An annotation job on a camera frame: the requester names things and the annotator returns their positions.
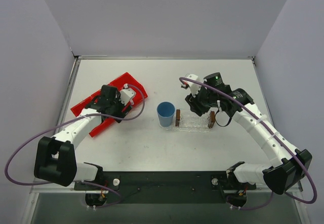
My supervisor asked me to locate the clear textured holder with wood ends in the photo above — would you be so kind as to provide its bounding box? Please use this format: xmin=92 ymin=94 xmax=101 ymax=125
xmin=175 ymin=109 xmax=216 ymax=130

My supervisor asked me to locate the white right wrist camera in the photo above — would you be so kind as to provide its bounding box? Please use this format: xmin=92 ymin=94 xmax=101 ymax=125
xmin=180 ymin=73 xmax=201 ymax=97

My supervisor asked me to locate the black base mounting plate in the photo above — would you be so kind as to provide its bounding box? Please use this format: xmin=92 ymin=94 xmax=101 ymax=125
xmin=74 ymin=171 xmax=257 ymax=204

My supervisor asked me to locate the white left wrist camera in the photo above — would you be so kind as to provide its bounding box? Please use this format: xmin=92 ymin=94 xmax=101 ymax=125
xmin=119 ymin=84 xmax=136 ymax=105

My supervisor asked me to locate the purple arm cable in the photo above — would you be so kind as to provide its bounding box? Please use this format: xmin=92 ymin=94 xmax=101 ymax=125
xmin=4 ymin=84 xmax=145 ymax=208
xmin=179 ymin=77 xmax=317 ymax=211

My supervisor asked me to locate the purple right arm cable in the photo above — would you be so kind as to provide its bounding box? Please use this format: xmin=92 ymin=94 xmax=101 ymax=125
xmin=179 ymin=77 xmax=317 ymax=211

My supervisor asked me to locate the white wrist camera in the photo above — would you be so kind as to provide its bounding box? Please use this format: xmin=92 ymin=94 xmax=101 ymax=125
xmin=180 ymin=73 xmax=201 ymax=97
xmin=119 ymin=84 xmax=136 ymax=105

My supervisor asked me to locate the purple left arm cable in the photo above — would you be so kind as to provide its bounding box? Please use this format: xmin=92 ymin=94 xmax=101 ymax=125
xmin=4 ymin=84 xmax=145 ymax=208

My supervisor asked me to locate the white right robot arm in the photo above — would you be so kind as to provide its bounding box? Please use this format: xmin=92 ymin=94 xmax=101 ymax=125
xmin=180 ymin=72 xmax=312 ymax=195

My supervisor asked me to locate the clear textured glass tray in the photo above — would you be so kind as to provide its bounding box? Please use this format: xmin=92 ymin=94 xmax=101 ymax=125
xmin=159 ymin=108 xmax=211 ymax=133

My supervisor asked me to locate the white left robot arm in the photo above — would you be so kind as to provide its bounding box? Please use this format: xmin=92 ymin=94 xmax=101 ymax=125
xmin=34 ymin=85 xmax=136 ymax=189

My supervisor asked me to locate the blue plastic cup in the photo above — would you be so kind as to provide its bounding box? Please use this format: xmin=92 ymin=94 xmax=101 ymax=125
xmin=156 ymin=102 xmax=176 ymax=127

